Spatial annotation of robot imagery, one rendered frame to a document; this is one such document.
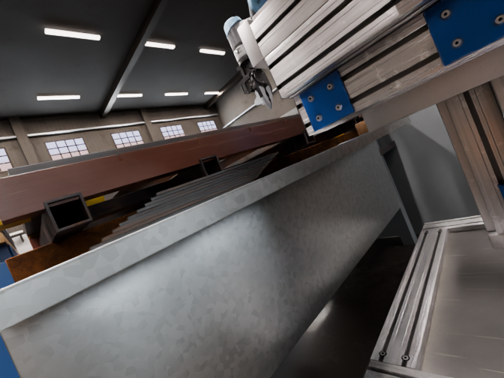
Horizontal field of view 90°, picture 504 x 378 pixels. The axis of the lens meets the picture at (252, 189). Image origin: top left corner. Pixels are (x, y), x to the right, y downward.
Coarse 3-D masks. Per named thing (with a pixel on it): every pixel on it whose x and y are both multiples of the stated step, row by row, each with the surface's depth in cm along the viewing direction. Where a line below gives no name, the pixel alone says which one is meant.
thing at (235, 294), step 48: (288, 192) 69; (336, 192) 85; (384, 192) 110; (192, 240) 48; (240, 240) 55; (288, 240) 64; (336, 240) 78; (96, 288) 36; (144, 288) 40; (192, 288) 45; (240, 288) 52; (288, 288) 60; (336, 288) 72; (48, 336) 32; (96, 336) 35; (144, 336) 39; (192, 336) 43; (240, 336) 49; (288, 336) 57
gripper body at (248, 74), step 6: (240, 60) 95; (246, 60) 95; (240, 66) 98; (246, 66) 100; (246, 72) 98; (252, 72) 94; (258, 72) 95; (246, 78) 96; (252, 78) 94; (258, 78) 94; (264, 78) 96; (240, 84) 99; (246, 84) 97; (252, 84) 96; (264, 84) 97; (246, 90) 98; (252, 90) 100
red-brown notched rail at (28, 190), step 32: (256, 128) 73; (288, 128) 83; (96, 160) 44; (128, 160) 48; (160, 160) 52; (192, 160) 57; (0, 192) 36; (32, 192) 38; (64, 192) 40; (96, 192) 43
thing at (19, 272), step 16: (320, 144) 123; (336, 144) 133; (272, 160) 98; (288, 160) 104; (112, 224) 57; (64, 240) 51; (80, 240) 53; (96, 240) 54; (16, 256) 46; (32, 256) 47; (48, 256) 49; (64, 256) 50; (16, 272) 46; (32, 272) 47
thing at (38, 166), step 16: (224, 128) 71; (240, 128) 75; (144, 144) 55; (160, 144) 58; (64, 160) 45; (80, 160) 47; (224, 160) 113; (240, 160) 159; (128, 192) 88; (32, 224) 73
